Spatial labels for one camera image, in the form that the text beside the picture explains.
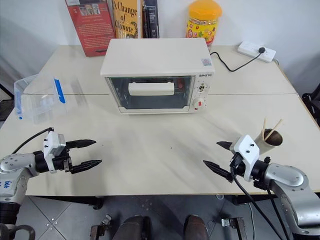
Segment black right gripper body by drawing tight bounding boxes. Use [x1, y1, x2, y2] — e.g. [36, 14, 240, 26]
[229, 149, 247, 179]

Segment yellow plastic jar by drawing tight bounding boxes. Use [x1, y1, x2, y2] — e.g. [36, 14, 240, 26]
[185, 0, 223, 47]

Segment yellow book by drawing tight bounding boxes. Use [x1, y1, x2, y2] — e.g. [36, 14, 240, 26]
[110, 0, 145, 40]

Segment brown paper cup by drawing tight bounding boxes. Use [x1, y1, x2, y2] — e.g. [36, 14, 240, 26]
[254, 127, 284, 157]

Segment clear plastic box blue latches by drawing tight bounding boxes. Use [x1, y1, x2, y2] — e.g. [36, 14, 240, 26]
[13, 74, 89, 126]

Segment dark rounded shape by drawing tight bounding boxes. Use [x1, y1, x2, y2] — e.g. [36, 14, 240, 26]
[184, 214, 210, 240]
[119, 215, 153, 240]

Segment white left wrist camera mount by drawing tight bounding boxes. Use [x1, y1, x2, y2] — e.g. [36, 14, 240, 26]
[42, 131, 67, 174]

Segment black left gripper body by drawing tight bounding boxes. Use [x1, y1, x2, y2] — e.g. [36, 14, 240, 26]
[52, 149, 74, 174]

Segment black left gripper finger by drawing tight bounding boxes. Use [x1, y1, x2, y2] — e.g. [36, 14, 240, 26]
[65, 139, 97, 151]
[70, 159, 103, 175]

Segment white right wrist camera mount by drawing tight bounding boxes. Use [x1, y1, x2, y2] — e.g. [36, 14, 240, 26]
[229, 134, 261, 183]

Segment cream toaster oven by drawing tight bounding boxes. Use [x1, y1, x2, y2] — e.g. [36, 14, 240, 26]
[99, 38, 216, 116]

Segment red book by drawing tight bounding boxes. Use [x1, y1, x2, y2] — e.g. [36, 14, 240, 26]
[65, 0, 117, 58]

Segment black power cord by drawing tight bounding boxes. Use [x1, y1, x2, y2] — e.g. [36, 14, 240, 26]
[209, 51, 261, 73]

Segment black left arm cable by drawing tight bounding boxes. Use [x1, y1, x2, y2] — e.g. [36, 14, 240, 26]
[11, 127, 55, 155]

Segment black chair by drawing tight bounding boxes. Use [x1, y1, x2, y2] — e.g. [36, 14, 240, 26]
[301, 83, 320, 132]

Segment metal foot bracket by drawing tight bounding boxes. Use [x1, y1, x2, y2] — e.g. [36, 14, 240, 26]
[90, 214, 113, 240]
[220, 216, 248, 240]

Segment glass oven door cream handle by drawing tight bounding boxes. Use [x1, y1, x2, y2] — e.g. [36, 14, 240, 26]
[105, 75, 196, 114]

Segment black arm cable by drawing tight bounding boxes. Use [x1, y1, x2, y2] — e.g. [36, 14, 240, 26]
[229, 159, 292, 240]
[11, 127, 55, 155]

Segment white power strip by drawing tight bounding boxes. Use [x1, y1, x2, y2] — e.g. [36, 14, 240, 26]
[236, 40, 277, 64]

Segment black table leg caster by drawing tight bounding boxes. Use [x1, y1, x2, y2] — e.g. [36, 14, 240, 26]
[89, 196, 105, 210]

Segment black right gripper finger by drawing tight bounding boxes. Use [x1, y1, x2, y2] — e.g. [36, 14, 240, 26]
[216, 140, 235, 152]
[202, 159, 233, 182]

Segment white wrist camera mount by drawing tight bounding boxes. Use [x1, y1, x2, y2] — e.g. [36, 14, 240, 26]
[229, 134, 261, 183]
[42, 131, 67, 174]

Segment black book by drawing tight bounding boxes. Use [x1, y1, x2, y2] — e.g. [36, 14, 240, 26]
[142, 0, 160, 39]

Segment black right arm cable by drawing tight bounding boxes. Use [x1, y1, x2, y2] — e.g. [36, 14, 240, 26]
[229, 159, 292, 240]

